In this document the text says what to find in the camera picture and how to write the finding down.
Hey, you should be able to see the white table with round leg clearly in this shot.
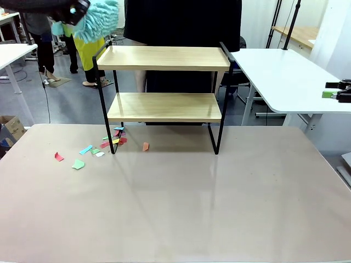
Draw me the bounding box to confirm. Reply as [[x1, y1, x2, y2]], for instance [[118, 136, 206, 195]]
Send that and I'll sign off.
[[0, 43, 38, 125]]

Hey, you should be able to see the small white desk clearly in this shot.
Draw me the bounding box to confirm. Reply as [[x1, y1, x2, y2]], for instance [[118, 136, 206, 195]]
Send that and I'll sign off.
[[0, 12, 21, 43]]

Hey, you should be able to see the thin black stand pole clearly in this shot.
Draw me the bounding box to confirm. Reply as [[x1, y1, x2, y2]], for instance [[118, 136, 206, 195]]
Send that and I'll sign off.
[[265, 0, 283, 49]]

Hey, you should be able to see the teal microfiber duster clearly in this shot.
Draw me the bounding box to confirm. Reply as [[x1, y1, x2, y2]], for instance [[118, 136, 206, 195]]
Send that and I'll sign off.
[[51, 0, 120, 44]]

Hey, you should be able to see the person in gray top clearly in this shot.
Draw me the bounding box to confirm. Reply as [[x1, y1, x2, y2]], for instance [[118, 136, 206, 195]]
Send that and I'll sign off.
[[23, 12, 61, 83]]

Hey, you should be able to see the large white table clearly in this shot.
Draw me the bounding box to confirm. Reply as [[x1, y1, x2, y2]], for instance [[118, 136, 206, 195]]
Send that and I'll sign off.
[[227, 48, 351, 127]]

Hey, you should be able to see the black floor cable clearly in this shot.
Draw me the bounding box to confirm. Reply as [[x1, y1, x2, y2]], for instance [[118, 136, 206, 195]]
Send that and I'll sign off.
[[41, 64, 52, 124]]

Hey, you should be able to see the cardboard box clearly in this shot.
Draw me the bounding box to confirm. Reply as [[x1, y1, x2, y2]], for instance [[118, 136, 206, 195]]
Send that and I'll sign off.
[[0, 115, 27, 154]]

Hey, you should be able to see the black chair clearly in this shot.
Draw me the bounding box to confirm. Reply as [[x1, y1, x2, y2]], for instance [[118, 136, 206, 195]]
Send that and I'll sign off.
[[218, 35, 257, 106]]

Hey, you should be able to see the two-tier wooden shelf black frame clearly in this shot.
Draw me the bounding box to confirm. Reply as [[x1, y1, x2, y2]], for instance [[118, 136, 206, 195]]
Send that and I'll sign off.
[[92, 39, 236, 156]]

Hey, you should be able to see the gray floor mat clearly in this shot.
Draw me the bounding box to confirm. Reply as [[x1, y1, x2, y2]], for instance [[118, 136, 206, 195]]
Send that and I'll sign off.
[[45, 77, 72, 88]]

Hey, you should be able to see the thick black stand pole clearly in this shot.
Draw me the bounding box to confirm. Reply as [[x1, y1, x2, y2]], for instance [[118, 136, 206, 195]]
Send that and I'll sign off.
[[282, 0, 302, 51]]

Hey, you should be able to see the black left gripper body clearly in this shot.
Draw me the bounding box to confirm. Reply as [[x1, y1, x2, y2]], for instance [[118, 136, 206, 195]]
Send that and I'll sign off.
[[56, 8, 83, 27]]

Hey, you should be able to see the wooden desk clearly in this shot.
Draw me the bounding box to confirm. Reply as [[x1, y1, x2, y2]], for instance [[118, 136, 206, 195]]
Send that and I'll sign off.
[[271, 26, 320, 50]]

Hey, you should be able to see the gray metal base frame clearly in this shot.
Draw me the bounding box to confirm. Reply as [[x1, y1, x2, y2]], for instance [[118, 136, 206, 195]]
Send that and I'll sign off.
[[336, 152, 351, 190]]

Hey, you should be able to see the person in yellow apron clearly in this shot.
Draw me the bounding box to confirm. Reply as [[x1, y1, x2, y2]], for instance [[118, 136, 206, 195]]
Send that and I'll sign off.
[[61, 23, 110, 89]]

